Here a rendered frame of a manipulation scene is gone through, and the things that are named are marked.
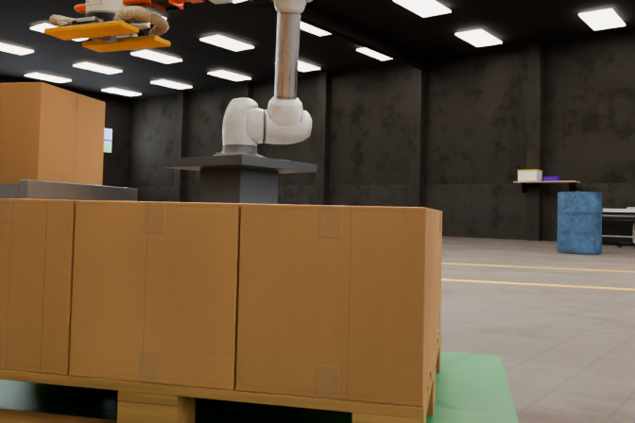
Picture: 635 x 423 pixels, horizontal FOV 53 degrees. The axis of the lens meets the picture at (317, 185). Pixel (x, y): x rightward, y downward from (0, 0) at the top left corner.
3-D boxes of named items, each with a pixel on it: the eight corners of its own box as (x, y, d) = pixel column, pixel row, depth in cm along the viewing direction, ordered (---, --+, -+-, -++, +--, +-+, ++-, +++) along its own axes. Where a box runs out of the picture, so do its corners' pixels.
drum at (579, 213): (596, 255, 928) (596, 190, 931) (551, 252, 966) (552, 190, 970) (607, 253, 977) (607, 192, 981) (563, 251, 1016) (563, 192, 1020)
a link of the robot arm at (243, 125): (222, 147, 297) (223, 100, 298) (262, 148, 300) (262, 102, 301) (221, 143, 281) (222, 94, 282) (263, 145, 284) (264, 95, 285)
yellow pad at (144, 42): (81, 46, 248) (81, 33, 248) (99, 53, 257) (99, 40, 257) (154, 40, 235) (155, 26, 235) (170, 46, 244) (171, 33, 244)
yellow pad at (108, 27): (43, 33, 230) (43, 19, 230) (63, 41, 239) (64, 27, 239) (120, 25, 217) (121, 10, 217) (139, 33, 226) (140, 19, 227)
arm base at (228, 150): (227, 160, 304) (227, 149, 304) (267, 160, 294) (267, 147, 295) (204, 158, 288) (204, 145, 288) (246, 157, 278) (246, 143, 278)
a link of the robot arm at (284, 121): (262, 139, 302) (308, 140, 305) (263, 147, 287) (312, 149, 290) (267, -34, 278) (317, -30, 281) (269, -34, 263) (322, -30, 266)
